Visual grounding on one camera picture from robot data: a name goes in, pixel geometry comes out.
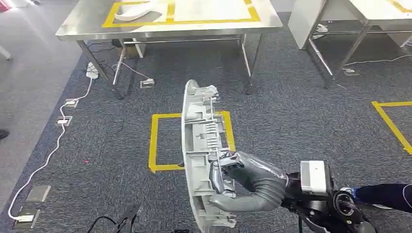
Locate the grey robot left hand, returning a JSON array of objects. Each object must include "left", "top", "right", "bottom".
[{"left": 112, "top": 215, "right": 144, "bottom": 233}]

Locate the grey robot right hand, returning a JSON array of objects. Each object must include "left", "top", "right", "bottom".
[{"left": 208, "top": 151, "right": 290, "bottom": 214}]

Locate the silver wheel hubcap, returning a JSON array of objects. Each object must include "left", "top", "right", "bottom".
[{"left": 181, "top": 79, "right": 238, "bottom": 233}]

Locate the yellow floor tape square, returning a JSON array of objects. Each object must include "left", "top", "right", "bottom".
[
  {"left": 148, "top": 110, "right": 236, "bottom": 173},
  {"left": 371, "top": 100, "right": 412, "bottom": 156}
]

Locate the person's leg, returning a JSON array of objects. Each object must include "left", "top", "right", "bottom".
[{"left": 349, "top": 183, "right": 412, "bottom": 214}]

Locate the white power strip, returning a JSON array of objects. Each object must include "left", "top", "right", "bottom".
[{"left": 86, "top": 62, "right": 100, "bottom": 80}]

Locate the steel table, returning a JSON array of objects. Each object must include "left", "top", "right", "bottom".
[{"left": 55, "top": 0, "right": 284, "bottom": 95}]

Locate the white panelled side table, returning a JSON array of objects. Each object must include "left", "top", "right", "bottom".
[{"left": 287, "top": 0, "right": 412, "bottom": 90}]

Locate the white curved plastic part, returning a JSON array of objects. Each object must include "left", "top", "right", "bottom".
[{"left": 113, "top": 0, "right": 164, "bottom": 22}]

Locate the yellow tape strip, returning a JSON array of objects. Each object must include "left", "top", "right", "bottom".
[{"left": 388, "top": 0, "right": 412, "bottom": 14}]

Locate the black left wrist camera bracket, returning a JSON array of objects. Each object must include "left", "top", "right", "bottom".
[{"left": 118, "top": 203, "right": 143, "bottom": 221}]

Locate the white cable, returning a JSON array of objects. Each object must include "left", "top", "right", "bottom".
[
  {"left": 343, "top": 54, "right": 412, "bottom": 67},
  {"left": 7, "top": 78, "right": 95, "bottom": 223}
]

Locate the yellow table tape frame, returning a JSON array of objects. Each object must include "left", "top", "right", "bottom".
[{"left": 102, "top": 0, "right": 261, "bottom": 29}]

